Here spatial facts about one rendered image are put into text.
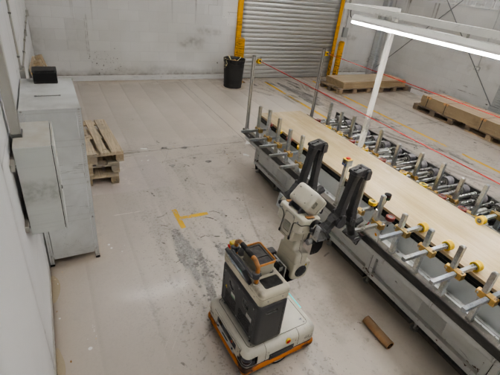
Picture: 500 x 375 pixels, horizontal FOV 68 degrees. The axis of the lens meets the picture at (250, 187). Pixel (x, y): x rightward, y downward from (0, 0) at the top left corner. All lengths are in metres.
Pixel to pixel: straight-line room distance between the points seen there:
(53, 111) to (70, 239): 1.25
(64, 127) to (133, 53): 6.65
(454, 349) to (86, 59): 8.82
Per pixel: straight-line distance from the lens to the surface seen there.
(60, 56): 9.73
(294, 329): 3.11
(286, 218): 2.65
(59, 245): 3.96
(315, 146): 2.71
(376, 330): 3.62
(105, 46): 9.76
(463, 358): 3.66
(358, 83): 10.99
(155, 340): 3.33
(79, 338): 3.44
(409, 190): 4.07
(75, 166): 3.52
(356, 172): 2.45
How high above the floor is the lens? 2.64
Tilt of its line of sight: 30 degrees down
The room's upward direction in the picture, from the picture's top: 7 degrees clockwise
